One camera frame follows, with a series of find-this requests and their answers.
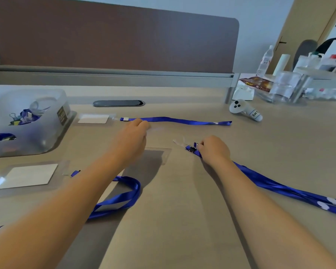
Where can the colourful binder clips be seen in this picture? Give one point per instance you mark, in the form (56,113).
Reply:
(15,118)

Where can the person's right forearm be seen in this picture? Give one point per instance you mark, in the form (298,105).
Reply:
(263,221)

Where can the clear water bottle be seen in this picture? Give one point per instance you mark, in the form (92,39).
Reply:
(265,62)

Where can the person's left hand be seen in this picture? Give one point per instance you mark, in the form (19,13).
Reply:
(133,142)

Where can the person's right hand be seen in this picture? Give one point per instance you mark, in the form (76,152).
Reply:
(215,151)

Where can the clear round jar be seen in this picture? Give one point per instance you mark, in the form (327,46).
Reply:
(40,107)

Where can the white handheld controller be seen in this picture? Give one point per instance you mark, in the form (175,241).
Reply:
(238,106)

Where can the grey desk shelf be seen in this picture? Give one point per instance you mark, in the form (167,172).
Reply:
(316,73)
(114,79)

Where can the clear bottle red cap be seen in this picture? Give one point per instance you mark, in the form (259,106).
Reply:
(328,64)

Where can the light wooden door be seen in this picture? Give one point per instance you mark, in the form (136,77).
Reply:
(299,19)

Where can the clear plastic storage bin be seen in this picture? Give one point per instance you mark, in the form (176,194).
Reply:
(30,148)

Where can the brown snack packet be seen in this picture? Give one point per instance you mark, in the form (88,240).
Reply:
(257,84)

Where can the row of small bottles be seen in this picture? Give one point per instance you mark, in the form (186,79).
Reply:
(324,95)

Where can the brown desk divider panel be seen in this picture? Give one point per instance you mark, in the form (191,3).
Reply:
(114,33)

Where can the grey mesh office chair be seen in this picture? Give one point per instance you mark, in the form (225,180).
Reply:
(303,51)

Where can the person's left forearm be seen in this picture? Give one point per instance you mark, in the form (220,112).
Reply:
(58,221)

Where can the small white tissue box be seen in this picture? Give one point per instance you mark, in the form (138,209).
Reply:
(242,93)

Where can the clear plastic container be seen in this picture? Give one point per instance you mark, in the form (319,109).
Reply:
(284,86)

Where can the clear bottle green cap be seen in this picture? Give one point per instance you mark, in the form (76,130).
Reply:
(313,61)

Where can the white paper roll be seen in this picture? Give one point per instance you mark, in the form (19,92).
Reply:
(281,65)

